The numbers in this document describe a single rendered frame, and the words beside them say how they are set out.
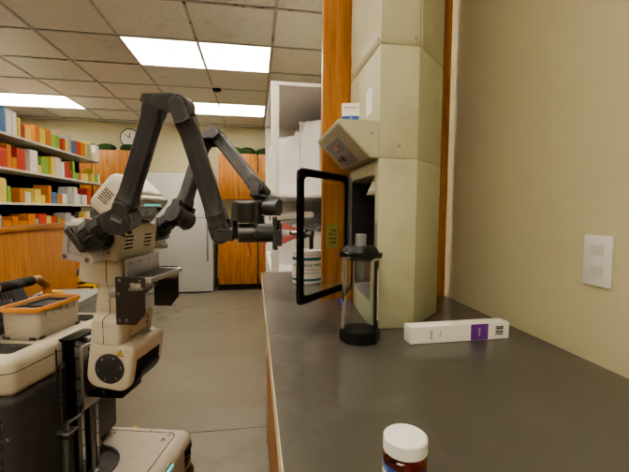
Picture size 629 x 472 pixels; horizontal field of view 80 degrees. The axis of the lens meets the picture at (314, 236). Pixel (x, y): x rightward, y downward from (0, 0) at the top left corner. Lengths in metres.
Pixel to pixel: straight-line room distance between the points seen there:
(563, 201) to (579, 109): 0.22
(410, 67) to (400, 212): 0.39
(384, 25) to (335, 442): 0.98
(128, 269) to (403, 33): 1.11
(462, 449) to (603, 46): 0.89
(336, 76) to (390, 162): 0.51
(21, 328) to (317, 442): 1.27
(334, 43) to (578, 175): 0.90
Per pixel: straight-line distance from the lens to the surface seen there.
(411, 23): 1.19
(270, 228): 1.16
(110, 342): 1.50
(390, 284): 1.08
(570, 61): 1.19
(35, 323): 1.65
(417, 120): 1.11
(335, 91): 1.46
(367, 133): 1.06
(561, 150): 1.16
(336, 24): 1.54
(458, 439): 0.65
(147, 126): 1.21
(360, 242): 0.94
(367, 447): 0.61
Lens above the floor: 1.27
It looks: 4 degrees down
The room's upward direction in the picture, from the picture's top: straight up
